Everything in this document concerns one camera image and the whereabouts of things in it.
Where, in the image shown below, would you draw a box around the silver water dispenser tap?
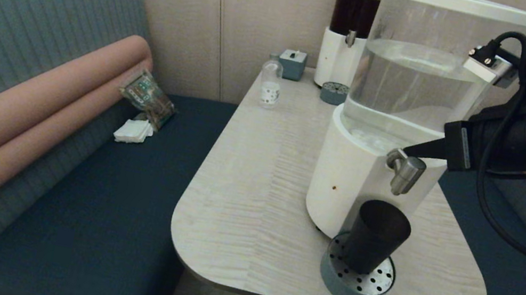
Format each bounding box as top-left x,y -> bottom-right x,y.
381,146 -> 429,200

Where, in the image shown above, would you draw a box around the black plastic cup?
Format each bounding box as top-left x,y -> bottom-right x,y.
339,195 -> 416,282

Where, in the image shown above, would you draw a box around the large clear water dispenser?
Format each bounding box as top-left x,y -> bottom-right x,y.
299,0 -> 526,269

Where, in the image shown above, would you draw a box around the small blue drip tray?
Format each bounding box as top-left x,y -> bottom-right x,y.
319,80 -> 352,108

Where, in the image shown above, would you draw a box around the small dark drink dispenser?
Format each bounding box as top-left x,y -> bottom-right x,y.
313,0 -> 390,97

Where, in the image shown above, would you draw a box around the large blue perforated drip tray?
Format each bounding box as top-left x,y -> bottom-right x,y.
315,228 -> 402,295

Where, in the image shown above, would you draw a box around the blue tissue box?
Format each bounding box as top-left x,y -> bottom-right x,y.
276,47 -> 309,83

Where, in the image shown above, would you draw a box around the small clear plastic bottle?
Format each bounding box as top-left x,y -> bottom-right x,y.
256,52 -> 287,111

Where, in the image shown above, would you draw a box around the clear snack bag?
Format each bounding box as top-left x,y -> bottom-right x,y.
114,66 -> 183,133

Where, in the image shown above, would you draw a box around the white paper napkins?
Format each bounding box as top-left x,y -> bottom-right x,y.
112,114 -> 157,149

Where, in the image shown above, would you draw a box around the teal bench with snack bag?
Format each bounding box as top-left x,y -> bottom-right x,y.
0,0 -> 257,295

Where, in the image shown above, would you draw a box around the long pink bolster cushion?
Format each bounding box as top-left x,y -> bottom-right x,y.
0,11 -> 159,241

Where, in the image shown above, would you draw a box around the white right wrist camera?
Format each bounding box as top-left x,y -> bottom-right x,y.
461,43 -> 522,89

